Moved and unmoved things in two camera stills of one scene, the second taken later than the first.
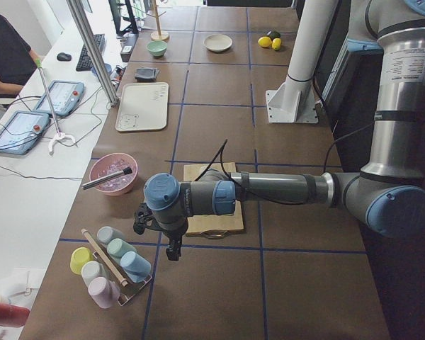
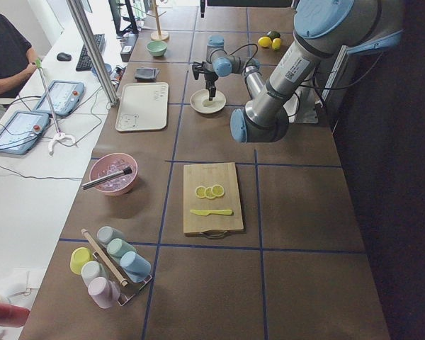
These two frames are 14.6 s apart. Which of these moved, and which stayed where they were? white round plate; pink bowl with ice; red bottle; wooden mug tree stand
Moved: white round plate
Stayed: red bottle; wooden mug tree stand; pink bowl with ice
